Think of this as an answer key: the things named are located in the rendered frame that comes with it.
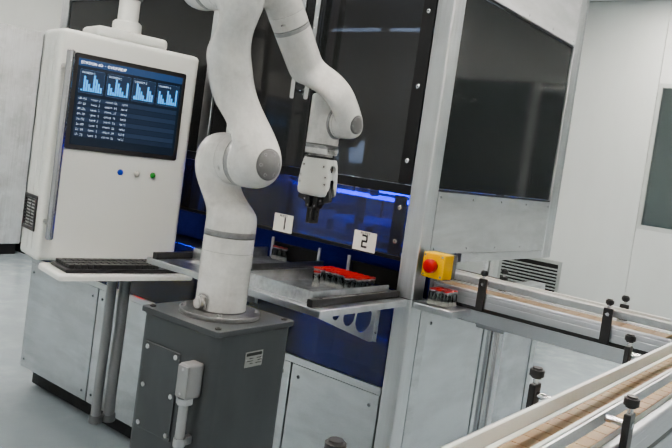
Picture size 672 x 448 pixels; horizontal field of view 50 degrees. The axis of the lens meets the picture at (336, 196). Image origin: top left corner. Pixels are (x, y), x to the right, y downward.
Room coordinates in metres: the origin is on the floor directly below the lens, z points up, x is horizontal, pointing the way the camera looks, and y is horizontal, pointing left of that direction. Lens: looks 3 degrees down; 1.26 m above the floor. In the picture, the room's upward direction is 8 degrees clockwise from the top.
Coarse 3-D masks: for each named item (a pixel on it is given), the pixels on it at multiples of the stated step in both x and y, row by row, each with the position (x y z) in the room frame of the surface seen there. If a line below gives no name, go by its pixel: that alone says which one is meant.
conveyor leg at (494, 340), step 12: (492, 336) 2.07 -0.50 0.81; (492, 348) 2.07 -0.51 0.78; (492, 360) 2.07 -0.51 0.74; (492, 372) 2.07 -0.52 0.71; (480, 384) 2.09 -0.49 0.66; (492, 384) 2.07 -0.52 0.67; (480, 396) 2.08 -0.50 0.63; (492, 396) 2.07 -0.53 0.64; (480, 408) 2.07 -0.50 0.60; (492, 408) 2.08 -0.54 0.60; (480, 420) 2.07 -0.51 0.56
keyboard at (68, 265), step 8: (56, 264) 2.22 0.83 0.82; (64, 264) 2.20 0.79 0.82; (72, 264) 2.18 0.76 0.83; (80, 264) 2.20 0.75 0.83; (88, 264) 2.21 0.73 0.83; (96, 264) 2.23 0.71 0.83; (104, 264) 2.25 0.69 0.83; (112, 264) 2.27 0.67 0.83; (120, 264) 2.29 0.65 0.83; (128, 264) 2.30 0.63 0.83; (136, 264) 2.32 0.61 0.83; (144, 264) 2.34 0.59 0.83; (72, 272) 2.16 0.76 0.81; (80, 272) 2.18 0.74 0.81; (88, 272) 2.20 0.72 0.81; (96, 272) 2.21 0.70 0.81; (104, 272) 2.23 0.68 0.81; (112, 272) 2.25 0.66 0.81; (120, 272) 2.26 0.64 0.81; (128, 272) 2.28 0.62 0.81; (136, 272) 2.30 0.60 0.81; (144, 272) 2.32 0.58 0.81; (152, 272) 2.33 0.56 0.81; (160, 272) 2.35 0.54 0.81; (168, 272) 2.37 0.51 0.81; (176, 272) 2.39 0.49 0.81
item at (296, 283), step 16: (256, 272) 2.02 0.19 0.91; (272, 272) 2.08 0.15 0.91; (288, 272) 2.13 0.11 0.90; (304, 272) 2.19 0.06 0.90; (272, 288) 1.91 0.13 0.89; (288, 288) 1.88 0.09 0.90; (304, 288) 2.03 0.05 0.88; (320, 288) 2.07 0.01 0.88; (352, 288) 1.95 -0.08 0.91; (368, 288) 2.01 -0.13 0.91; (384, 288) 2.08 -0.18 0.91
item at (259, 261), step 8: (200, 248) 2.30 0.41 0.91; (256, 248) 2.50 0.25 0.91; (264, 248) 2.54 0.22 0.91; (200, 256) 2.26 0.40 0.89; (256, 256) 2.50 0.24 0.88; (264, 256) 2.53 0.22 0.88; (256, 264) 2.14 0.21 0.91; (264, 264) 2.17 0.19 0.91; (272, 264) 2.20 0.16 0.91; (280, 264) 2.23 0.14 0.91; (288, 264) 2.26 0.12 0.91; (296, 264) 2.29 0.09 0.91; (304, 264) 2.32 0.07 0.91; (312, 264) 2.35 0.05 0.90; (320, 264) 2.38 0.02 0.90
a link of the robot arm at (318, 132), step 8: (312, 96) 1.87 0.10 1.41; (320, 96) 1.84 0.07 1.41; (312, 104) 1.86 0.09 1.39; (320, 104) 1.84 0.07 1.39; (312, 112) 1.86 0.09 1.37; (320, 112) 1.84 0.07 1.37; (328, 112) 1.83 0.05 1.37; (312, 120) 1.85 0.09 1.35; (320, 120) 1.84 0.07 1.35; (328, 120) 1.82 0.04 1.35; (312, 128) 1.85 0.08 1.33; (320, 128) 1.84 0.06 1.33; (328, 128) 1.82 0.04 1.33; (312, 136) 1.85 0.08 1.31; (320, 136) 1.84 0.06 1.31; (328, 136) 1.84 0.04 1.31; (320, 144) 1.87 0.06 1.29; (328, 144) 1.84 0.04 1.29; (336, 144) 1.86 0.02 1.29
